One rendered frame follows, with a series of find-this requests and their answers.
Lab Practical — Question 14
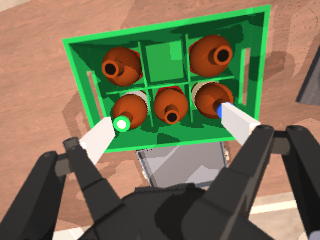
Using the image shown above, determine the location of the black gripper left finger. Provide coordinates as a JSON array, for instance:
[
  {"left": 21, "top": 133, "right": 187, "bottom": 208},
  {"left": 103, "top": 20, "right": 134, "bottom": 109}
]
[{"left": 0, "top": 117, "right": 143, "bottom": 240}]

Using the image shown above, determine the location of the green divided crate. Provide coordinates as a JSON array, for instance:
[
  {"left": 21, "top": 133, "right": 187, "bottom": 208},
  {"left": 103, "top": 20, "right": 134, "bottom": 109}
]
[{"left": 62, "top": 11, "right": 254, "bottom": 153}]

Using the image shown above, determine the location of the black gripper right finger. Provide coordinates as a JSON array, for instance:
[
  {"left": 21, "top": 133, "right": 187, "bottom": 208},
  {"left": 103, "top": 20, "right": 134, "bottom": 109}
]
[{"left": 181, "top": 103, "right": 320, "bottom": 240}]

